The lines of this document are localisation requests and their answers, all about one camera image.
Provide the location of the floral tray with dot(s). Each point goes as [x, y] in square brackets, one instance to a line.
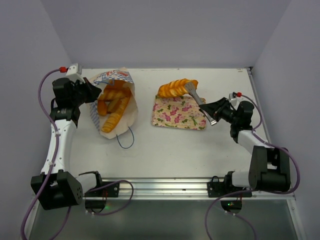
[178, 112]

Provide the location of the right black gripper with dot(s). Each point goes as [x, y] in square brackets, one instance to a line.
[219, 110]

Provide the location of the braided fake bread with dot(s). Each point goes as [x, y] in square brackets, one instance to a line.
[175, 88]

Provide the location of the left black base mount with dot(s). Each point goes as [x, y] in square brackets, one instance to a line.
[96, 201]

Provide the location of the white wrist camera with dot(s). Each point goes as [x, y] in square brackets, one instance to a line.
[233, 98]
[74, 73]

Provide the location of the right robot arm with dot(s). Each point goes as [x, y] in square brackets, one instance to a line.
[269, 168]

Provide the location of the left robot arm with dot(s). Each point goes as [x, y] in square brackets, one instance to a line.
[56, 187]

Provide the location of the aluminium rail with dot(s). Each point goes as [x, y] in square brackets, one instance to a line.
[163, 189]

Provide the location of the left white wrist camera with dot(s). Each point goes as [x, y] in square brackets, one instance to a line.
[74, 73]

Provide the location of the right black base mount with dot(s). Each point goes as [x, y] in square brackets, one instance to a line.
[218, 187]

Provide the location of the paper bag with blue pattern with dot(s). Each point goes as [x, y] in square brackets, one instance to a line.
[130, 115]

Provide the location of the metal tongs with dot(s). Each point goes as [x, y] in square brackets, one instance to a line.
[191, 89]

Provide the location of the fake bread at bag back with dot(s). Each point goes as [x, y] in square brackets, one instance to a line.
[119, 90]

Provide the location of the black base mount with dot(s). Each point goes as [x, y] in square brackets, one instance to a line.
[218, 187]
[96, 201]

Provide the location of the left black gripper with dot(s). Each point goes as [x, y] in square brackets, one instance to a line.
[93, 94]

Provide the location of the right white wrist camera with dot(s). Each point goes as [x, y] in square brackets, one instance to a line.
[233, 98]

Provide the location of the long sliced fake baguette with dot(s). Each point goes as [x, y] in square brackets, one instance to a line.
[115, 117]

